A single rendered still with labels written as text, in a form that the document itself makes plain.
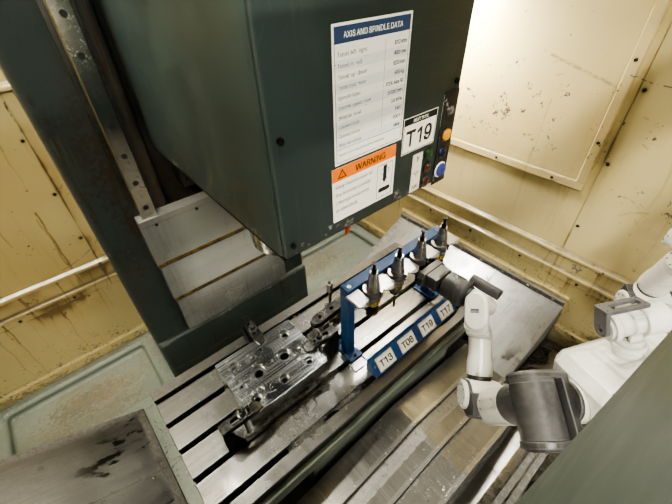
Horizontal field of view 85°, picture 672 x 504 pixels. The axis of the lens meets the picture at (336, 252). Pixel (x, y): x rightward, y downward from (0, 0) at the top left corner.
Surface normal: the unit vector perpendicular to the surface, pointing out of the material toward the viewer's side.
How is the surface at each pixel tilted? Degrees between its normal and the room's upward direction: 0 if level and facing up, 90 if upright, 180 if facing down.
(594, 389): 52
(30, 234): 90
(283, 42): 90
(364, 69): 90
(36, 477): 24
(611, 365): 18
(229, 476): 0
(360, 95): 90
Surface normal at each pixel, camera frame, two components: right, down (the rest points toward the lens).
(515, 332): -0.33, -0.52
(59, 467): 0.29, -0.88
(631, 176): -0.76, 0.46
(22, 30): 0.65, 0.48
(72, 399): -0.03, -0.76
